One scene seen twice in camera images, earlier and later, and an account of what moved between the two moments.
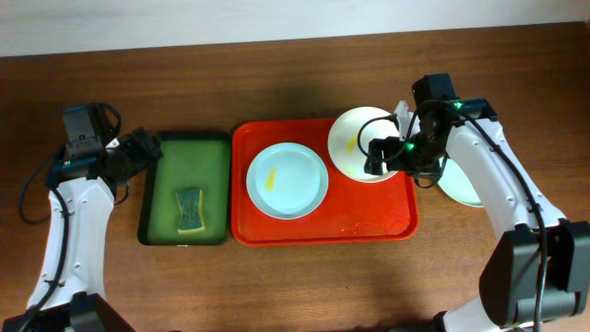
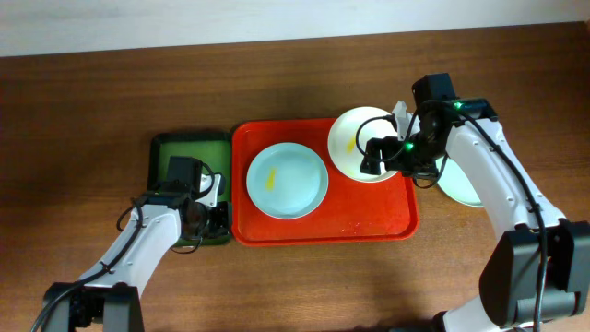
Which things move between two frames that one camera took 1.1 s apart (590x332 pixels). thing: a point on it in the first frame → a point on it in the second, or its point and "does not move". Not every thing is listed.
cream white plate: x=343 y=141 does not move
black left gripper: x=142 y=148 → x=220 y=220
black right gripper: x=384 y=157 does not move
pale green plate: x=456 y=184 does not move
